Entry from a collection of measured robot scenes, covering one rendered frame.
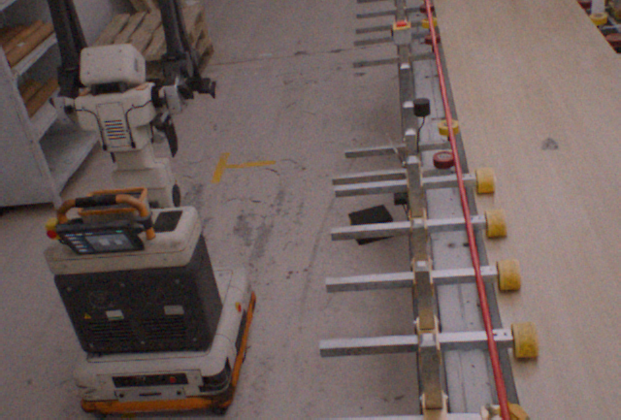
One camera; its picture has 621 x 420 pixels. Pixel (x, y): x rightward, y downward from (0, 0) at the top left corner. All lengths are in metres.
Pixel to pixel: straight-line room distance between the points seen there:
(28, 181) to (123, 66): 2.08
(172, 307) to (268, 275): 0.98
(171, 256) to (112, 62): 0.75
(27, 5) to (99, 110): 2.51
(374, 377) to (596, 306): 1.31
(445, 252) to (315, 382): 0.84
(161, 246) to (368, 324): 1.11
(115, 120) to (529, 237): 1.56
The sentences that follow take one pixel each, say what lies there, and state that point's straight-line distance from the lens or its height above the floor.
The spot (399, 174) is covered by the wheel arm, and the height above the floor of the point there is 0.86.
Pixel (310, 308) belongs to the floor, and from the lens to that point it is 3.48.
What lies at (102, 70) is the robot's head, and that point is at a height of 1.32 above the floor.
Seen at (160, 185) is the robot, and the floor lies 0.83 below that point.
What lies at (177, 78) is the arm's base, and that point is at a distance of 2.89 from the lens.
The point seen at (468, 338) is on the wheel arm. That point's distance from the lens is 1.84.
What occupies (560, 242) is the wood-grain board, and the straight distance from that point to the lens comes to 2.26.
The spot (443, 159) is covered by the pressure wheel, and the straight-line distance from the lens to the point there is 2.67.
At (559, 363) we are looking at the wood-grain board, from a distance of 1.88.
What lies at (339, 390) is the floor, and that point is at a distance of 3.09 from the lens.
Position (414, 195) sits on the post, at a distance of 2.21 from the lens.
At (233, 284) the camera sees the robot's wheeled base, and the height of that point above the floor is 0.28.
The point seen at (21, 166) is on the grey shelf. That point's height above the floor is 0.35.
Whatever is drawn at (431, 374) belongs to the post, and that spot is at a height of 1.07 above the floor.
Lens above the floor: 2.22
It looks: 30 degrees down
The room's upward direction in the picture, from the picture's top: 10 degrees counter-clockwise
